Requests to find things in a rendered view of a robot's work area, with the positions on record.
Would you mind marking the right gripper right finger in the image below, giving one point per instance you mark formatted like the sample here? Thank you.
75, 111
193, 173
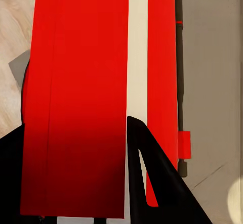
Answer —
176, 203

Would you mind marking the radio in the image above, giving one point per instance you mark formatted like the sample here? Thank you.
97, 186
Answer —
92, 64

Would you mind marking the coffee table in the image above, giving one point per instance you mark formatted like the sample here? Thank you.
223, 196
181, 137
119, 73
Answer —
212, 104

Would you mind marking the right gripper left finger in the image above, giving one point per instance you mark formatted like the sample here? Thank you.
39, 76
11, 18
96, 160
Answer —
11, 161

